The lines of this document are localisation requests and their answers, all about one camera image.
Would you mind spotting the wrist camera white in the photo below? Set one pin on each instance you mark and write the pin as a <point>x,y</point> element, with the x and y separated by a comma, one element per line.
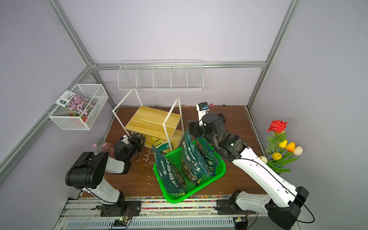
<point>202,109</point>
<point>125,139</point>

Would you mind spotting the white frame wooden shelf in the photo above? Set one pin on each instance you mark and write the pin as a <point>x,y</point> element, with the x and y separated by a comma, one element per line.
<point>151,122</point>

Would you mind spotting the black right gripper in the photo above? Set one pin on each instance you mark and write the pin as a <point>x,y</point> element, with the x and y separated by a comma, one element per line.
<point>194,125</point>

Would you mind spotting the pink flower seed packet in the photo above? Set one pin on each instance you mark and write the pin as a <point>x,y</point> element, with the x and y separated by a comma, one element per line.
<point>77,105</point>

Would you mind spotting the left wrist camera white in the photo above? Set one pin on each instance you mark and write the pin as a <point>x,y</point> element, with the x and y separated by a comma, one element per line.
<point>125,139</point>

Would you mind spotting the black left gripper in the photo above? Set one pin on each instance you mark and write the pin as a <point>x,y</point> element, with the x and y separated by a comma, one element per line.
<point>138,141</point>

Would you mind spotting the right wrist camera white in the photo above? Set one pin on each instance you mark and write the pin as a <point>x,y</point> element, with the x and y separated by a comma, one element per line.
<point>202,109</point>

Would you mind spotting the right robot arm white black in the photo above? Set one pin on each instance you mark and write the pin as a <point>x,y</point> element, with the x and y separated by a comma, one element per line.
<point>282,202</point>

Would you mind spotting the metal base rail frame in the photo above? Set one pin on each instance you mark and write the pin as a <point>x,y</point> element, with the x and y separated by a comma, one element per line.
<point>155,213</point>

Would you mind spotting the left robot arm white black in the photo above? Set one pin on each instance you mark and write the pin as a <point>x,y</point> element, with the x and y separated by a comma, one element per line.
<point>87,174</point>

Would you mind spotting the green plastic mesh tray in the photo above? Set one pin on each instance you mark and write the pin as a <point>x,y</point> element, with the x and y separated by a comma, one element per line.
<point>191,188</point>

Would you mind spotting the dark green soil bag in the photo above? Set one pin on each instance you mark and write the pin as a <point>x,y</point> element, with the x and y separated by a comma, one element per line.
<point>173,181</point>
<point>193,164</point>

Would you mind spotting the white wire wall basket long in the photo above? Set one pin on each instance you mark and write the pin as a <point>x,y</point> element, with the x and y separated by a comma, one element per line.
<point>157,75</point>

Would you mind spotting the colourful green fertilizer bag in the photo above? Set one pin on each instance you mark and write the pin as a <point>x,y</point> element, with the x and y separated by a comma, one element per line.
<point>208,154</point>

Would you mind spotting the pink spray bottle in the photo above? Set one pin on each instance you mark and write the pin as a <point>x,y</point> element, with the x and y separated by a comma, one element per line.
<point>105,146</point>

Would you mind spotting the artificial flower bouquet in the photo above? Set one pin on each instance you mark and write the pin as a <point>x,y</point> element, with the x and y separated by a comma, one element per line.
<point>281,151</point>

